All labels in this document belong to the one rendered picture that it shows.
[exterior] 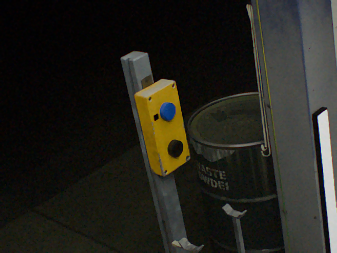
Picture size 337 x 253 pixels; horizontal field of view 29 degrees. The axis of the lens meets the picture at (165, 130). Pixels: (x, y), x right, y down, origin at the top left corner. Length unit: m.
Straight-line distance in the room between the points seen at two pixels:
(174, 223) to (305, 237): 0.59
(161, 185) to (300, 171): 0.55
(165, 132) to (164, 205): 0.27
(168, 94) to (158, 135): 0.12
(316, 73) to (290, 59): 0.10
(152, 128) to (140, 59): 0.20
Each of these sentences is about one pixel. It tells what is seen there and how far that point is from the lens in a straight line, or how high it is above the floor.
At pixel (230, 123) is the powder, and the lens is 3.14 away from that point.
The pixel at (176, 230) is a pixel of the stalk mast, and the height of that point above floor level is 1.05.
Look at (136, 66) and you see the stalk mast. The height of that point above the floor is 1.62.
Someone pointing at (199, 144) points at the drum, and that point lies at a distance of 3.01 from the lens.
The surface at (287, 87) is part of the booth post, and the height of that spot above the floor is 1.36.
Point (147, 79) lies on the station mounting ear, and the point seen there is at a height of 1.57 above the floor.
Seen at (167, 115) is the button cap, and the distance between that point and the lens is 1.84.
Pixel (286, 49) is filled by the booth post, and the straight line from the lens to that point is 2.12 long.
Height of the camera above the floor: 2.23
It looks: 25 degrees down
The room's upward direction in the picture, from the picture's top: 12 degrees counter-clockwise
